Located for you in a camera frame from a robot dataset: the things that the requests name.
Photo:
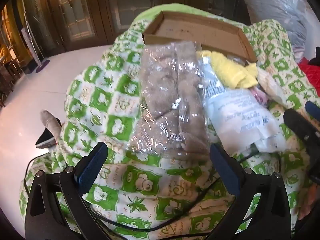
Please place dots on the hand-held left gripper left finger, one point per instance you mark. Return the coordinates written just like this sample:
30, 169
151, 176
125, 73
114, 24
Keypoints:
91, 171

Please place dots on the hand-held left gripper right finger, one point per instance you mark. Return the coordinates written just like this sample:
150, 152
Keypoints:
223, 172

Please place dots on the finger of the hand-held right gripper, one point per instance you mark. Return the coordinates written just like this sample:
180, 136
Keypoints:
312, 110
297, 125

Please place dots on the white striped plastic bag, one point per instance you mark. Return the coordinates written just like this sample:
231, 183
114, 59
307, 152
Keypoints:
271, 86

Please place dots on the pink zipper pouch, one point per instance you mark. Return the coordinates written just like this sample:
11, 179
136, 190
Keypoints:
260, 93

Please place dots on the white gauze packet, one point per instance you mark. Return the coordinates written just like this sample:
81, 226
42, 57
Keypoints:
237, 115

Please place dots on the yellow towel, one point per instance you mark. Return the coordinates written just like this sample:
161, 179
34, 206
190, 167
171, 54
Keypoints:
230, 72

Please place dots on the silver labelled packet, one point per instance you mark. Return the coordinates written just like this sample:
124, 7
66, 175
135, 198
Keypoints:
212, 85

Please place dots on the brown towel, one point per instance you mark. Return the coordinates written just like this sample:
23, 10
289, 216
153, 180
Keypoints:
165, 100

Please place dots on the cardboard box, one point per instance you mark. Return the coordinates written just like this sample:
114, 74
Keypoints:
200, 25

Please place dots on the person's right hand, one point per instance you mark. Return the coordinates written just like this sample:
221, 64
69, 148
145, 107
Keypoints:
311, 201

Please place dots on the red cloth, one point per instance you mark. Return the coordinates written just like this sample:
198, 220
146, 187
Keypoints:
310, 73

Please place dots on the green printed blanket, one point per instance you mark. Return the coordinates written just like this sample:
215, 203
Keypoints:
120, 125

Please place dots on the grey slipper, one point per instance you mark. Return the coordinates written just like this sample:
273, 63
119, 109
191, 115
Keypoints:
50, 122

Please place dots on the large clear plastic bag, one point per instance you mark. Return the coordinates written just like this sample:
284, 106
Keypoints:
275, 2

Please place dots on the floor stand with purple base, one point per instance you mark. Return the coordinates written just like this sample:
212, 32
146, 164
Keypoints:
42, 67

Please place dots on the dark wooden furniture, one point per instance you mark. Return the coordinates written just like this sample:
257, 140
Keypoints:
6, 80

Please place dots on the wooden cabinet doors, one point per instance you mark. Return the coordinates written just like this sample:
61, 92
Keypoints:
82, 12

